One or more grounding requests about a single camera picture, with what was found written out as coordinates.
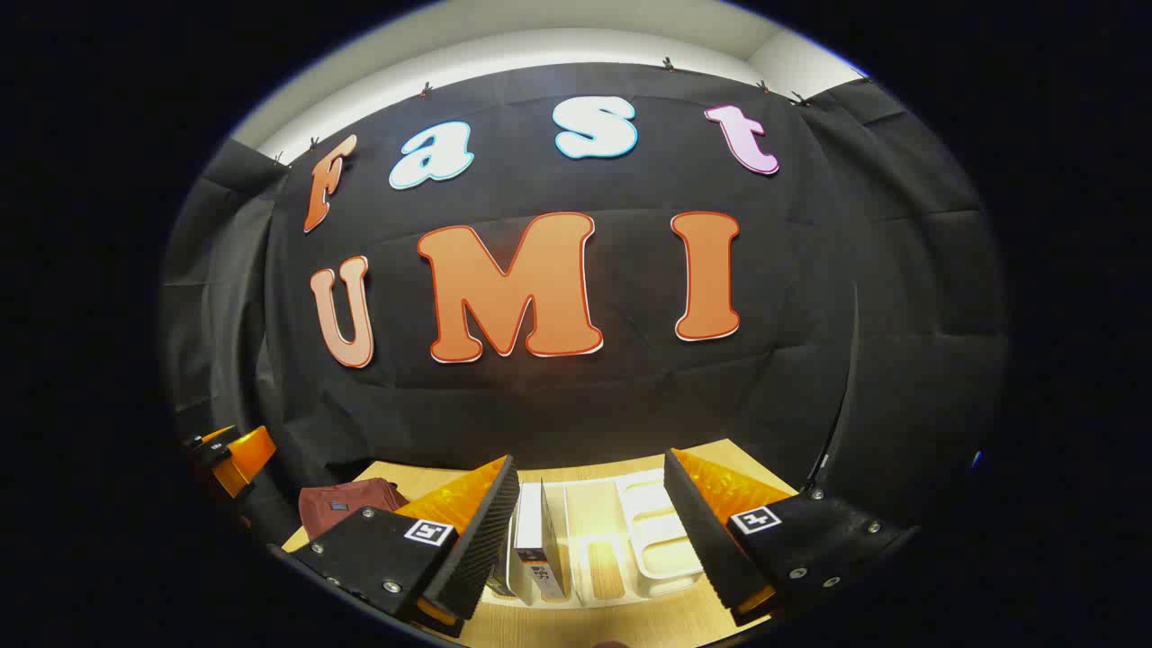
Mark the cream plastic bookshelf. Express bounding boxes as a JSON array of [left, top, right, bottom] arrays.
[[490, 468, 707, 608]]

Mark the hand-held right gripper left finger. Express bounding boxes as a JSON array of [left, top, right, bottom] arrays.
[[290, 454, 522, 640]]

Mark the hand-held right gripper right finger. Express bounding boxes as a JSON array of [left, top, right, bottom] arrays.
[[663, 448, 921, 628]]

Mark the black spine portrait book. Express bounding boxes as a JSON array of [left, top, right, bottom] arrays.
[[513, 481, 570, 602]]

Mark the maroon schoolbag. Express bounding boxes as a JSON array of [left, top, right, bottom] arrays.
[[299, 478, 410, 541]]

